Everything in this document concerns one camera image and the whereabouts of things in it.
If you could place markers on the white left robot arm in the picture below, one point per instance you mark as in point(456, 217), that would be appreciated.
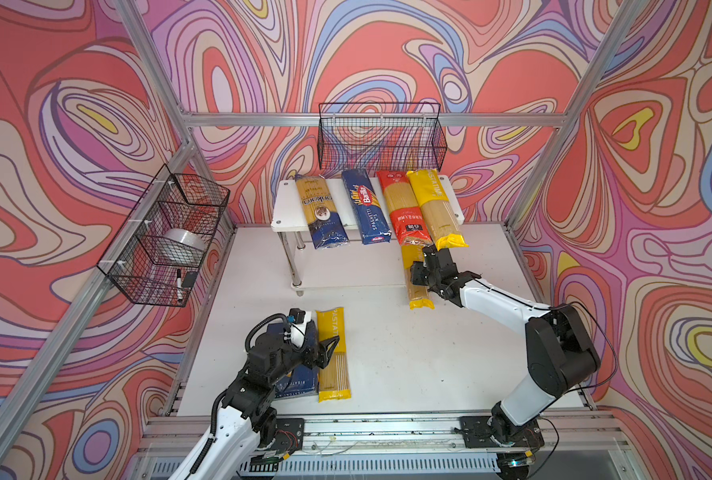
point(243, 424)

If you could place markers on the white two-tier shelf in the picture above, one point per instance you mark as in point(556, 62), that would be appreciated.
point(351, 265)

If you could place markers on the dark blue Barilla spaghetti box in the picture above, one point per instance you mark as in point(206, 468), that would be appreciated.
point(371, 221)

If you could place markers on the silver tape roll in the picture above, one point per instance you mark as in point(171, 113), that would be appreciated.
point(186, 238)

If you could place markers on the black wire basket wall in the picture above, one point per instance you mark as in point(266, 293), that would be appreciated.
point(143, 267)
point(380, 136)

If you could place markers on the red spaghetti bag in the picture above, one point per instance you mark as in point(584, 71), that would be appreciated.
point(405, 213)

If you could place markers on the blue Ankara spaghetti bag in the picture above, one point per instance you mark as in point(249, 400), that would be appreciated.
point(321, 215)

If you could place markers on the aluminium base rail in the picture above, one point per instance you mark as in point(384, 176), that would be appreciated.
point(561, 444)

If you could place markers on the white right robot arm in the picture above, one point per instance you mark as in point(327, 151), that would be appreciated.
point(559, 349)

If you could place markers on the blue Barilla rigatoni box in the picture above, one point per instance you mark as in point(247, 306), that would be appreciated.
point(301, 381)

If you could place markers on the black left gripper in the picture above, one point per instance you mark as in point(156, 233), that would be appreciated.
point(320, 359)

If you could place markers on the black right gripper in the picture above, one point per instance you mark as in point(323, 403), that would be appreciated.
point(416, 273)

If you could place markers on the yellow Pastatime spaghetti bag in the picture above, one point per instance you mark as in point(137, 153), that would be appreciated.
point(334, 381)
point(436, 209)
point(418, 295)

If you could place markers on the black wire basket back wall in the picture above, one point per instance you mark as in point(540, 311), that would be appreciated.
point(380, 136)

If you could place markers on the black marker pen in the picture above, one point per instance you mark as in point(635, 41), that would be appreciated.
point(178, 289)

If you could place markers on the black wire basket left wall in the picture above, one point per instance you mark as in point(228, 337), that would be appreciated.
point(143, 267)

